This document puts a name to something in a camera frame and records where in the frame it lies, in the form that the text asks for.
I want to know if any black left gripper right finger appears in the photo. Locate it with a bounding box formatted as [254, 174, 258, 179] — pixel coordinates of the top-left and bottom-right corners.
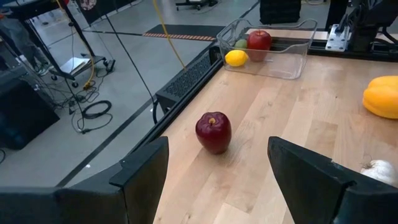
[267, 136, 398, 224]

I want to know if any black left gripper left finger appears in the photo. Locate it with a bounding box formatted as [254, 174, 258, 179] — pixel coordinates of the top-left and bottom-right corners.
[0, 136, 170, 224]

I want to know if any white garlic bulb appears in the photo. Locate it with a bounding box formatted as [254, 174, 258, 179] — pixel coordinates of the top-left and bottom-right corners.
[359, 159, 398, 188]

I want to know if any dark red apple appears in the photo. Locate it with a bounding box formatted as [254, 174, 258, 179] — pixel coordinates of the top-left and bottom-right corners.
[195, 111, 233, 156]

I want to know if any yellow bell pepper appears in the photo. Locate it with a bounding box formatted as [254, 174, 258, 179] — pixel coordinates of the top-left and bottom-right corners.
[362, 75, 398, 120]

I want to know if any yellow lemon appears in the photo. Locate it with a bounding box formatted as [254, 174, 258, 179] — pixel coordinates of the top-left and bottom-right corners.
[224, 49, 249, 68]

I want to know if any bright red apple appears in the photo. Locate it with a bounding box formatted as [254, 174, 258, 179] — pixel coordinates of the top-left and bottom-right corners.
[247, 29, 273, 62]

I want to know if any green lime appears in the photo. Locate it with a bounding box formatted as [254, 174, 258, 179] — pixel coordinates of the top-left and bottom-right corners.
[233, 38, 249, 50]

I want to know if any black perforated computer box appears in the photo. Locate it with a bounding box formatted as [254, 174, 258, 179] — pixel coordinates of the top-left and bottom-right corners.
[154, 45, 224, 114]

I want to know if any clear plastic basket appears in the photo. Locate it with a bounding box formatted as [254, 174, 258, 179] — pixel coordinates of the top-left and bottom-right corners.
[216, 17, 319, 80]

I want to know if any black computer tower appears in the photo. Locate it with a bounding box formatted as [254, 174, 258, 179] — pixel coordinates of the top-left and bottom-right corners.
[0, 67, 60, 151]

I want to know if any black mat with hazard stripes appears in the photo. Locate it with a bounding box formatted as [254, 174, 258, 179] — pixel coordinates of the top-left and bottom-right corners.
[142, 24, 225, 42]

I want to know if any black metal workstation desk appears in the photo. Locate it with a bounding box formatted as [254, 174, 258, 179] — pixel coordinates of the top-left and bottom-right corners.
[0, 0, 116, 90]

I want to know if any black equipment stand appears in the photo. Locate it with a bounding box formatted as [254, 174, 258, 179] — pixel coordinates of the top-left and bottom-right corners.
[325, 0, 349, 31]

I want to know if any black storage crate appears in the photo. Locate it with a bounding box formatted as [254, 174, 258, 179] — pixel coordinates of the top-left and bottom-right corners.
[259, 0, 302, 25]

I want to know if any black floor stand base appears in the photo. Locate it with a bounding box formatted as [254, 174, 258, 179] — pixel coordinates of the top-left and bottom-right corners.
[175, 0, 219, 11]

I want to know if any coiled black floor cable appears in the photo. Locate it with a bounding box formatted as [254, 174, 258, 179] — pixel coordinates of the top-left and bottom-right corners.
[81, 99, 113, 121]

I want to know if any black hanging cable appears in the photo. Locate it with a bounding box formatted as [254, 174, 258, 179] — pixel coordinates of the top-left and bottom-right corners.
[104, 14, 156, 102]

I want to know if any yellow hanging cable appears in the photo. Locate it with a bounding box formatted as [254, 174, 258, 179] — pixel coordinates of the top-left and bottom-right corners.
[151, 0, 188, 72]

